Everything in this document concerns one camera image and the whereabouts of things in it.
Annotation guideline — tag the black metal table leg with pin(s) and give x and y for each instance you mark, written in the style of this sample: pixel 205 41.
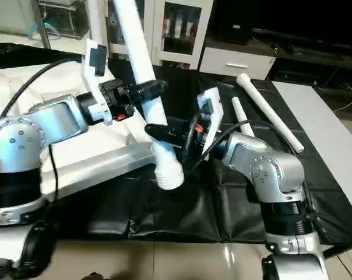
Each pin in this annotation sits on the black metal table leg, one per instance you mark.
pixel 342 251

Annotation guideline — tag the white drawer unit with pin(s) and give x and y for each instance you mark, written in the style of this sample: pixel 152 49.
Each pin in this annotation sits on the white drawer unit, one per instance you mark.
pixel 237 61

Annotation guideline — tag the white side board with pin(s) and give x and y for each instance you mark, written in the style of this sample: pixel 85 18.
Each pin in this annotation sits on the white side board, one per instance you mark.
pixel 324 140

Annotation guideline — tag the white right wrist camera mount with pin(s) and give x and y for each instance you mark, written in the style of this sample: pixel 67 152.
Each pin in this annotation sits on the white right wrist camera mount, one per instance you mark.
pixel 212 119

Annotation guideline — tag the grey metal storage rack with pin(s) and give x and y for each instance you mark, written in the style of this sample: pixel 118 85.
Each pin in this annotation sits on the grey metal storage rack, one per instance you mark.
pixel 62 20

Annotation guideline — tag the white plastic table leg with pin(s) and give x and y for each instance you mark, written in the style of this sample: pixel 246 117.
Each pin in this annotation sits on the white plastic table leg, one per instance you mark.
pixel 241 114
pixel 269 111
pixel 96 20
pixel 144 64

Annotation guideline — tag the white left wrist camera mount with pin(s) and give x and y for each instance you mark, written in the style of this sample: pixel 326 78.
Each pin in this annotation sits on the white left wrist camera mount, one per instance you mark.
pixel 95 76

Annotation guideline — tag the white glass door cabinet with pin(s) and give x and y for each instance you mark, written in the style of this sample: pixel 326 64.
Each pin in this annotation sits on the white glass door cabinet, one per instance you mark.
pixel 176 29

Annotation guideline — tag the black plastic mat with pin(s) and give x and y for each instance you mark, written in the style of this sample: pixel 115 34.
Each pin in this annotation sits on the black plastic mat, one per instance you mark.
pixel 199 210

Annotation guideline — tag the teal small stool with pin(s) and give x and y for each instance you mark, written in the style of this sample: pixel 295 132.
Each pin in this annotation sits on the teal small stool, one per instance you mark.
pixel 37 30

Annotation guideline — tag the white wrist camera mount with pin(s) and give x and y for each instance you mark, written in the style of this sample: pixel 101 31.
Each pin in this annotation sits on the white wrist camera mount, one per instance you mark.
pixel 95 76
pixel 212 119

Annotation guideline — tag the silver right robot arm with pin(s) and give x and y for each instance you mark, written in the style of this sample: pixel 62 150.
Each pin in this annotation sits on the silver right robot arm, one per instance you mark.
pixel 269 175

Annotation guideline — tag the white plastic table top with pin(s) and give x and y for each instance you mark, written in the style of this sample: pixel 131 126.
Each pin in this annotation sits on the white plastic table top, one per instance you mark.
pixel 94 151

